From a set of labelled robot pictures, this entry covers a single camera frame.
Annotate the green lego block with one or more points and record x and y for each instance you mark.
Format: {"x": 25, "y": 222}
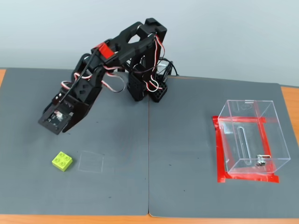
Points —
{"x": 61, "y": 161}

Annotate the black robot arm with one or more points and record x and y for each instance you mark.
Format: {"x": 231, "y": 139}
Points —
{"x": 130, "y": 37}

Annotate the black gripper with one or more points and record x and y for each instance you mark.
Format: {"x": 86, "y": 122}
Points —
{"x": 82, "y": 111}

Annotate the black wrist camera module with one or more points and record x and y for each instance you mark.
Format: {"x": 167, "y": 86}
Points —
{"x": 53, "y": 121}

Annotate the transparent acrylic box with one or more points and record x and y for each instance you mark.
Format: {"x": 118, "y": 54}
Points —
{"x": 268, "y": 140}

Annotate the red tape on arm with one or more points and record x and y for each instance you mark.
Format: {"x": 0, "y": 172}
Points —
{"x": 106, "y": 50}

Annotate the grey rubber mat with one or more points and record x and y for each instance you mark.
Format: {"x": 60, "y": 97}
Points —
{"x": 70, "y": 186}
{"x": 187, "y": 140}

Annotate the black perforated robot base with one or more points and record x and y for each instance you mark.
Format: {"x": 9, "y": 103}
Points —
{"x": 137, "y": 88}

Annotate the red floor tape strip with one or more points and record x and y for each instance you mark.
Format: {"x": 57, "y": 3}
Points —
{"x": 252, "y": 178}
{"x": 220, "y": 163}
{"x": 266, "y": 142}
{"x": 233, "y": 119}

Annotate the small metal latch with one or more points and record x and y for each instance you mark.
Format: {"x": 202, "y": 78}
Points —
{"x": 261, "y": 161}

